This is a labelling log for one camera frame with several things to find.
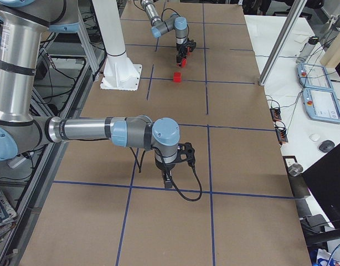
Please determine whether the handheld scanner device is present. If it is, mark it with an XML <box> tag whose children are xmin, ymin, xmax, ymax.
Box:
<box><xmin>296</xmin><ymin>35</ymin><xmax>320</xmax><ymax>64</ymax></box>

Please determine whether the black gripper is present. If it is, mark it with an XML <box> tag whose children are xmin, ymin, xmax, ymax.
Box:
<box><xmin>154</xmin><ymin>159</ymin><xmax>176</xmax><ymax>189</ymax></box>
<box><xmin>176</xmin><ymin>41</ymin><xmax>190</xmax><ymax>67</ymax></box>

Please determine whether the aluminium frame post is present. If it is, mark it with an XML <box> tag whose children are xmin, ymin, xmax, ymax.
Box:
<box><xmin>258</xmin><ymin>0</ymin><xmax>307</xmax><ymax>86</ymax></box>

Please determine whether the white pedestal column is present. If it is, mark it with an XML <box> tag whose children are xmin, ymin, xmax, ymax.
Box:
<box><xmin>92</xmin><ymin>0</ymin><xmax>142</xmax><ymax>91</ymax></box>

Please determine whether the upper teach pendant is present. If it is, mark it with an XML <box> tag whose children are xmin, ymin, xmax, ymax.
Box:
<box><xmin>297</xmin><ymin>63</ymin><xmax>333</xmax><ymax>90</ymax></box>

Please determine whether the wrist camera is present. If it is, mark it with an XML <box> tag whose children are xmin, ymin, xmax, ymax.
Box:
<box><xmin>175</xmin><ymin>142</ymin><xmax>195</xmax><ymax>167</ymax></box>
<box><xmin>187</xmin><ymin>39</ymin><xmax>197</xmax><ymax>52</ymax></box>

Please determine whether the lower teach pendant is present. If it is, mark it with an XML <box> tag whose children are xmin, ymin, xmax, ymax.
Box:
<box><xmin>302</xmin><ymin>88</ymin><xmax>340</xmax><ymax>124</ymax></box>

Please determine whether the stack of books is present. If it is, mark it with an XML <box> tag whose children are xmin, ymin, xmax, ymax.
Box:
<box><xmin>0</xmin><ymin>190</ymin><xmax>17</xmax><ymax>242</ymax></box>

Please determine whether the camera cable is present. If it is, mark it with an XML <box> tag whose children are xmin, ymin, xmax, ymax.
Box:
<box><xmin>131</xmin><ymin>148</ymin><xmax>203</xmax><ymax>202</ymax></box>

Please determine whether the black monitor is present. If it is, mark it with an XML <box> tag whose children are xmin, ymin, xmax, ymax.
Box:
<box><xmin>302</xmin><ymin>144</ymin><xmax>340</xmax><ymax>245</ymax></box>

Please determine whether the metal cup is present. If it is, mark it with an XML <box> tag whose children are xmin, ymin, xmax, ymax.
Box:
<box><xmin>287</xmin><ymin>163</ymin><xmax>303</xmax><ymax>177</ymax></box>

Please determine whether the black computer mouse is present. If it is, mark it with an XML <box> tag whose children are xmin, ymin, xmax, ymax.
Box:
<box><xmin>318</xmin><ymin>140</ymin><xmax>335</xmax><ymax>153</ymax></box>

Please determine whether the teach pendant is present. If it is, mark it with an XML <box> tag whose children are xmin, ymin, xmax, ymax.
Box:
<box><xmin>297</xmin><ymin>63</ymin><xmax>333</xmax><ymax>90</ymax></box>
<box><xmin>302</xmin><ymin>88</ymin><xmax>340</xmax><ymax>124</ymax></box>

